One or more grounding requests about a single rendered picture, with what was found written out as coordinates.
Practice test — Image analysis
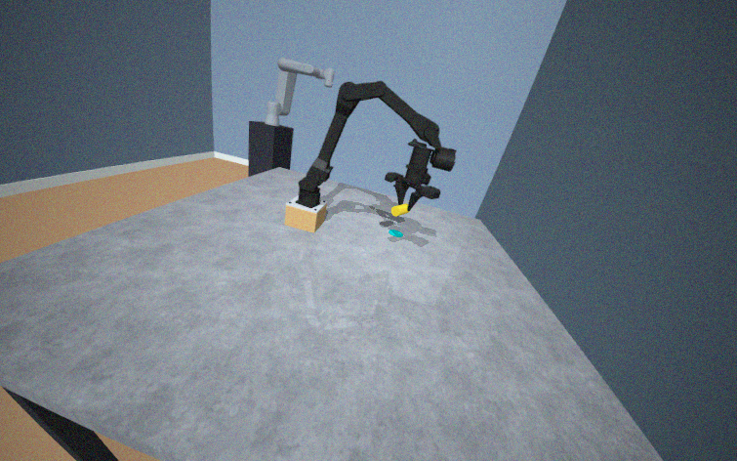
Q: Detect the yellow cylinder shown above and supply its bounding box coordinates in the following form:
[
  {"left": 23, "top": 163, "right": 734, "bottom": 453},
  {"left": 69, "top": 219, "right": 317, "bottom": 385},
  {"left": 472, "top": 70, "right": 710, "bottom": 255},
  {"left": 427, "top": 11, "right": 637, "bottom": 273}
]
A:
[{"left": 391, "top": 204, "right": 410, "bottom": 216}]

